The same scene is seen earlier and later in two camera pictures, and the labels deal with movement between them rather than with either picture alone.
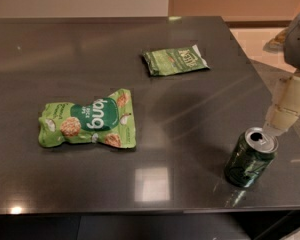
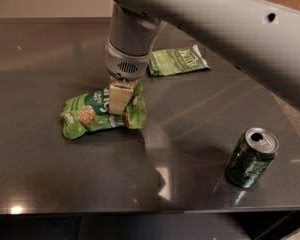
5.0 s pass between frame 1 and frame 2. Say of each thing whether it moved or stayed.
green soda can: stayed
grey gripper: moved
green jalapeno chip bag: stayed
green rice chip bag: moved
